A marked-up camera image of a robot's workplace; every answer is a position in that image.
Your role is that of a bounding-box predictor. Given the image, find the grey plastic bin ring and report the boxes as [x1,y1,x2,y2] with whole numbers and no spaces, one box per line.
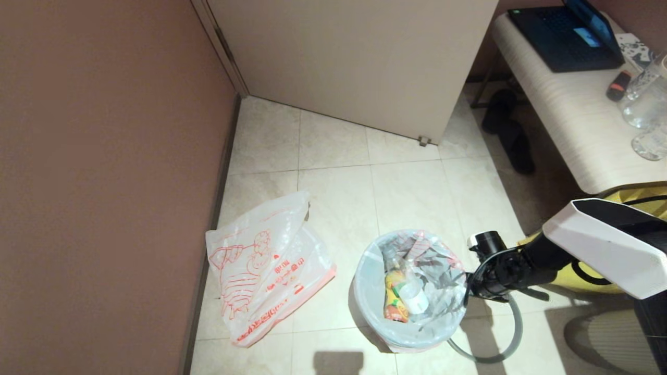
[447,293,524,364]

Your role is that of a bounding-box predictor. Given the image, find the spare white plastic bag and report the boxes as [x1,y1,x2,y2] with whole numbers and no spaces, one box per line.
[353,229,468,353]

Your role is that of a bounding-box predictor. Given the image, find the black round trash bin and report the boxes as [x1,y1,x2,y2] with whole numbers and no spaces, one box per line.
[353,230,467,353]

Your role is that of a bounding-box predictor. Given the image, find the white red-printed plastic bag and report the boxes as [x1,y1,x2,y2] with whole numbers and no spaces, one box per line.
[206,190,337,348]

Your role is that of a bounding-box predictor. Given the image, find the clear plastic water bottle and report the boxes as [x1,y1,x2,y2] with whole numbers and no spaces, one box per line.
[381,245,431,316]

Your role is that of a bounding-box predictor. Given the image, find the orange yellow snack wrapper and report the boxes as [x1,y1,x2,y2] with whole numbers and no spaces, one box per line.
[384,270,410,324]

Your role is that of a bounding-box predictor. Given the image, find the black slipper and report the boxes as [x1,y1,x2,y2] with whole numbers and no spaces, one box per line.
[498,121,536,176]
[480,89,520,135]

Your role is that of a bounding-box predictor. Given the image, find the beige striped stool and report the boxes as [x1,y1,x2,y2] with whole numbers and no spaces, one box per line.
[563,307,658,375]

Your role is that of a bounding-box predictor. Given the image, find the cream striped bench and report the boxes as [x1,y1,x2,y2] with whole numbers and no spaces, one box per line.
[472,11,667,196]

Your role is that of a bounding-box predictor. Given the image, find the clear glass cup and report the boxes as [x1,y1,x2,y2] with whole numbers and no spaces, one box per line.
[619,83,667,130]
[631,121,667,161]

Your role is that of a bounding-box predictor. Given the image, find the black orange handheld device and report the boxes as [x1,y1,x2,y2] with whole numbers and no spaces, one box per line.
[606,70,633,103]

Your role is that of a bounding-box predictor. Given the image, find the dark blue laptop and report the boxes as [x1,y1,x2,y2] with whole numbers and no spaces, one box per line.
[507,0,625,73]

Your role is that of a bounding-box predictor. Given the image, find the clear ribbed glass bottle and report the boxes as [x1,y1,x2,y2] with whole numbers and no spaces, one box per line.
[624,52,667,102]

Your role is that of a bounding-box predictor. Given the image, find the beige door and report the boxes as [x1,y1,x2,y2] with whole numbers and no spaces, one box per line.
[207,0,500,146]

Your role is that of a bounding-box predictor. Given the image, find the white black patterned card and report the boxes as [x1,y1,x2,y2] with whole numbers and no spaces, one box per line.
[615,34,655,71]

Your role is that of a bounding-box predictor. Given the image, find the yellow bag with black handle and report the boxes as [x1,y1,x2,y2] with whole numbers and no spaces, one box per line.
[516,182,667,288]

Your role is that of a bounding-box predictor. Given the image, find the beige door frame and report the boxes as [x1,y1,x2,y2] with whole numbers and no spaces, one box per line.
[190,0,250,98]

